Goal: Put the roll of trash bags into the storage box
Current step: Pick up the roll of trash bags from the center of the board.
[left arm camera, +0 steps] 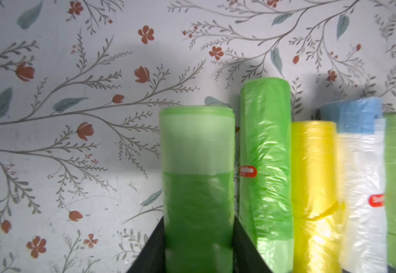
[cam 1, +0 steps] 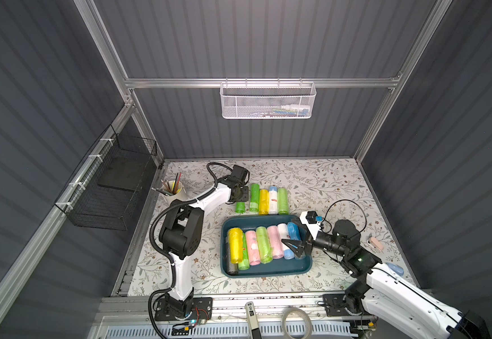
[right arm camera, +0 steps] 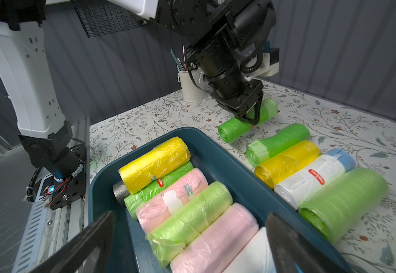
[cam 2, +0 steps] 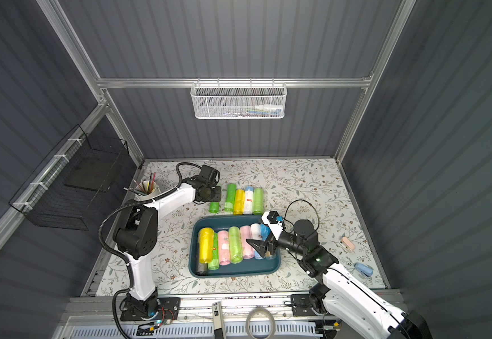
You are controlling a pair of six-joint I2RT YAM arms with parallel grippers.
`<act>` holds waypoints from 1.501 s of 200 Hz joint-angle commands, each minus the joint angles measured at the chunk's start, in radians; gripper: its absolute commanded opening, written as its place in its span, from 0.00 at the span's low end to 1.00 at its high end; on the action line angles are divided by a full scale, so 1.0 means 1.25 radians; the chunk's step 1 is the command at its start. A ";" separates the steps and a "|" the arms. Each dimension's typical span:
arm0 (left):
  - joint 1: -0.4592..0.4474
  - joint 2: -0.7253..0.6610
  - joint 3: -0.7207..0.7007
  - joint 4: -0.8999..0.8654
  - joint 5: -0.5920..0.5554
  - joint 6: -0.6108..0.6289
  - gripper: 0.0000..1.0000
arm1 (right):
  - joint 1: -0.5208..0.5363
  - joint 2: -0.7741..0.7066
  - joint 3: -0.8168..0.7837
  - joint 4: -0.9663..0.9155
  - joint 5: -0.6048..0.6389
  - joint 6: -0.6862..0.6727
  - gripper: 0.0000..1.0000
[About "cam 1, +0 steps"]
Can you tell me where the pink trash bag roll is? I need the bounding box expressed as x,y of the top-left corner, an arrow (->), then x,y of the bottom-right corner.
245,230 -> 261,266
267,225 -> 284,259

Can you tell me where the bright green trash bag roll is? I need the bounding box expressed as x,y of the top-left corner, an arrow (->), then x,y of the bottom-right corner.
236,202 -> 246,214

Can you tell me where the pale green trash bag roll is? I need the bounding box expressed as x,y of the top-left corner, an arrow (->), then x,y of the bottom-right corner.
256,226 -> 273,264

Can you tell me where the yellow trash bag roll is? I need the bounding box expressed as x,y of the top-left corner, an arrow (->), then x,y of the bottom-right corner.
259,189 -> 270,216
228,227 -> 243,264

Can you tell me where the grey trash bag roll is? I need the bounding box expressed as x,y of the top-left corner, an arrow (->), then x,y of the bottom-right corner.
226,237 -> 238,275

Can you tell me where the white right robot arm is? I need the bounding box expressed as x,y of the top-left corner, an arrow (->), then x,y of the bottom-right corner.
282,211 -> 491,338

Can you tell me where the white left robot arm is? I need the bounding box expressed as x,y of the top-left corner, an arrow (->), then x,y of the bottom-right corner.
148,162 -> 250,319

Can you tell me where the dark green trash bag roll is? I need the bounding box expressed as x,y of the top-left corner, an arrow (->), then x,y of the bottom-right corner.
250,183 -> 260,213

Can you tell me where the teal plastic storage box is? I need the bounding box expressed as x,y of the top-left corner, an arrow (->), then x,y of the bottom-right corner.
221,215 -> 312,278

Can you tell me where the white blue trash bag roll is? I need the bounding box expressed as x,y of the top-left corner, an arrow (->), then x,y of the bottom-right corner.
268,186 -> 279,215

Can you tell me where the light green trash bag roll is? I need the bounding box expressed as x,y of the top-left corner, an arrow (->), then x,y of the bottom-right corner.
277,188 -> 289,215

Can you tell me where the pink eraser block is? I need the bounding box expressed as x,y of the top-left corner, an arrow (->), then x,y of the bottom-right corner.
368,237 -> 385,252

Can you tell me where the white pen cup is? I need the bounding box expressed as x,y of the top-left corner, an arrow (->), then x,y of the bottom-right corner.
152,172 -> 188,204

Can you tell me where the grey handheld device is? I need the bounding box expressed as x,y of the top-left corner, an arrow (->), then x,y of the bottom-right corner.
245,302 -> 262,339

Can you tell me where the blue small object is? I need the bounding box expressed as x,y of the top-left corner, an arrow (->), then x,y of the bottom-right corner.
386,263 -> 404,277

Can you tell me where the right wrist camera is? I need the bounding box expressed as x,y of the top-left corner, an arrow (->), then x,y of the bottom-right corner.
299,210 -> 323,240

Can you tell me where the tape roll ring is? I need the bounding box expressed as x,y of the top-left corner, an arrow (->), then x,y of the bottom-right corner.
280,307 -> 313,339

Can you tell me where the white wire wall basket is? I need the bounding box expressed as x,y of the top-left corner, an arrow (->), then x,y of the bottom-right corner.
219,81 -> 317,119

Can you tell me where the black wire wall basket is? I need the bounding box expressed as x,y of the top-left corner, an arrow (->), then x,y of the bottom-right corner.
55,127 -> 158,231

